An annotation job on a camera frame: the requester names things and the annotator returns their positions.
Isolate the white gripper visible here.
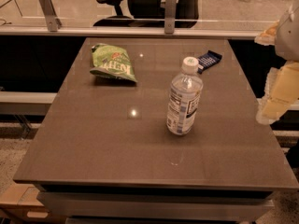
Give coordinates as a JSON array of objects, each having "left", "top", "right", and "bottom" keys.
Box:
[{"left": 254, "top": 0, "right": 299, "bottom": 125}]

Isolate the dark blue rxbar wrapper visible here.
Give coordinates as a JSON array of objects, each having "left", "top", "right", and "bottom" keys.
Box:
[{"left": 197, "top": 50, "right": 222, "bottom": 74}]

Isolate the clear plastic water bottle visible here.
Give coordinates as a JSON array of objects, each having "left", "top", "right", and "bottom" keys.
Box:
[{"left": 166, "top": 57, "right": 203, "bottom": 135}]

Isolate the black office chair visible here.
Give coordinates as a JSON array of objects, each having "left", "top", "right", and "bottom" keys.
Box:
[{"left": 94, "top": 0, "right": 199, "bottom": 28}]

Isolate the green chip bag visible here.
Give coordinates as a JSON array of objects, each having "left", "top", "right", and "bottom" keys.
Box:
[{"left": 90, "top": 43, "right": 136, "bottom": 82}]

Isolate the cardboard box on floor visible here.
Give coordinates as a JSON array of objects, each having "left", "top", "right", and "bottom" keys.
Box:
[{"left": 0, "top": 184, "right": 68, "bottom": 224}]

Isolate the grey metal bracket middle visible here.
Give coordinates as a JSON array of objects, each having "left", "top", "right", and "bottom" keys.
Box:
[{"left": 164, "top": 0, "right": 177, "bottom": 35}]

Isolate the grey metal bracket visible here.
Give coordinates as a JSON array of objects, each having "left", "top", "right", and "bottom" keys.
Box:
[
  {"left": 164, "top": 0, "right": 177, "bottom": 35},
  {"left": 38, "top": 0, "right": 62, "bottom": 32}
]

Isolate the grey metal bracket left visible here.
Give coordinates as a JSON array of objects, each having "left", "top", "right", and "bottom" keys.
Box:
[{"left": 38, "top": 0, "right": 62, "bottom": 32}]

